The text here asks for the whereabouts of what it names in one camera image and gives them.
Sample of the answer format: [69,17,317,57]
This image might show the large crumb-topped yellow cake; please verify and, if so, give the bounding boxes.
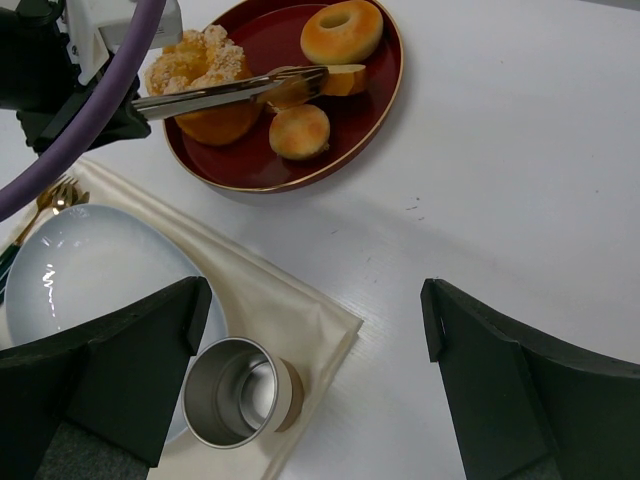
[145,24,264,147]

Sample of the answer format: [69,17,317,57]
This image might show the round wooden coaster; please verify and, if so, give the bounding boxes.
[277,359,305,433]

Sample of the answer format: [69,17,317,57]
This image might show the dark red round tray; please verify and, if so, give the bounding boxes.
[164,0,404,193]

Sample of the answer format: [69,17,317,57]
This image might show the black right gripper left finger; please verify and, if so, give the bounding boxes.
[1,277,212,479]

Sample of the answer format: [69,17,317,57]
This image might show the cream cloth placemat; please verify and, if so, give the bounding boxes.
[73,161,361,479]

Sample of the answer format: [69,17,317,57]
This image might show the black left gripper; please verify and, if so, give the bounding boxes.
[1,0,151,155]

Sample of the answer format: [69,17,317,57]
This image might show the gold spoon green handle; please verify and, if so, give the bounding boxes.
[0,188,76,281]

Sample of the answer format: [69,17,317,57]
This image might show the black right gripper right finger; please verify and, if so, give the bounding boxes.
[421,279,639,479]

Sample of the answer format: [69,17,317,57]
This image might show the sliced bread piece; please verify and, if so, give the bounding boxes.
[257,64,368,112]

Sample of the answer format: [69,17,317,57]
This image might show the small round bun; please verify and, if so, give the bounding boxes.
[269,104,331,161]

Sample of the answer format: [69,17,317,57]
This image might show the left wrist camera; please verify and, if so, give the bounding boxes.
[62,0,183,86]

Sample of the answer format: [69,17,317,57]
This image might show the metal tongs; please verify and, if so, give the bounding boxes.
[130,65,330,123]

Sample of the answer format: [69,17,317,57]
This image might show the steel cup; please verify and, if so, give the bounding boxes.
[182,337,292,450]

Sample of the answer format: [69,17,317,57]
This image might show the gold fork green handle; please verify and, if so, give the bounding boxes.
[1,175,82,263]

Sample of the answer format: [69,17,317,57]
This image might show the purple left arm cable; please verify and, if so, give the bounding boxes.
[0,0,168,224]

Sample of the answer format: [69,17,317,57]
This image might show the ring-shaped bread donut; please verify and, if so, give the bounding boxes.
[300,1,384,64]

